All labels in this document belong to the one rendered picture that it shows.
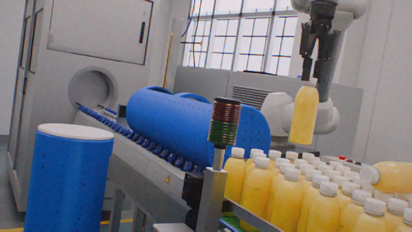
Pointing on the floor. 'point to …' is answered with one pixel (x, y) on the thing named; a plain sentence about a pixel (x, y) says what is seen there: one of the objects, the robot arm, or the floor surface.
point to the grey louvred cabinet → (279, 82)
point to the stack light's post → (212, 200)
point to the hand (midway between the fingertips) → (311, 71)
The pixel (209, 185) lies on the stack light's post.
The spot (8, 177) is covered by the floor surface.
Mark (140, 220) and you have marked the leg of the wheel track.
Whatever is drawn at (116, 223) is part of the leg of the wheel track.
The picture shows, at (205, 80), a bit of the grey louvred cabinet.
